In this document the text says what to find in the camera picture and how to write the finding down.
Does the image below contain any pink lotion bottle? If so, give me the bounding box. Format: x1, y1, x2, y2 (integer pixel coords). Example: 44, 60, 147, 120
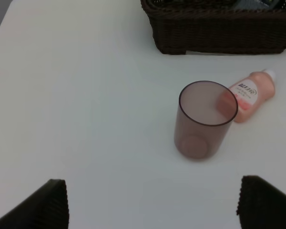
216, 69, 276, 123

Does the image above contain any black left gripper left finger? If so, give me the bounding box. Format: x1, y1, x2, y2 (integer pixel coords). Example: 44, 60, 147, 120
0, 179, 70, 229

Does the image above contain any dark brown wicker basket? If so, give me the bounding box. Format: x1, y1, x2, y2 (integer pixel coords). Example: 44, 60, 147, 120
141, 0, 286, 55

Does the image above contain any translucent purple plastic cup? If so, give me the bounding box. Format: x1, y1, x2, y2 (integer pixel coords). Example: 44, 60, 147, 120
174, 81, 238, 160

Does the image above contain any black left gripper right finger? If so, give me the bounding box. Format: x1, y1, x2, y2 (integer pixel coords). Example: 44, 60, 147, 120
236, 176, 286, 229

